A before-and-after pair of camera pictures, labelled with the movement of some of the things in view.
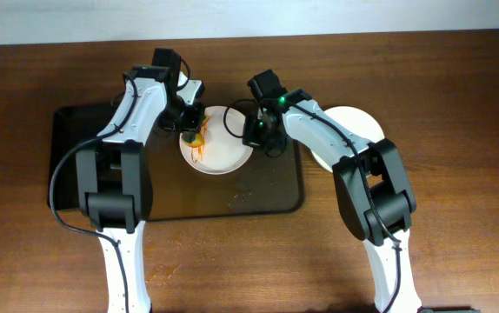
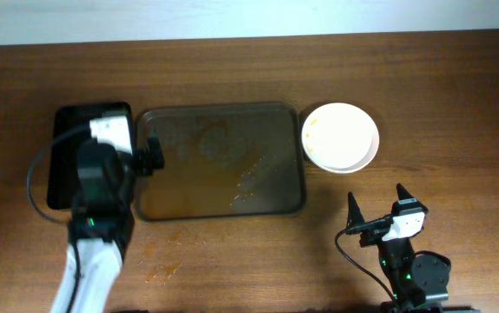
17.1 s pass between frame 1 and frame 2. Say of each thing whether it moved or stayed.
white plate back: moved
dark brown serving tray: stayed
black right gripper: moved
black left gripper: moved
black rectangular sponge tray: stayed
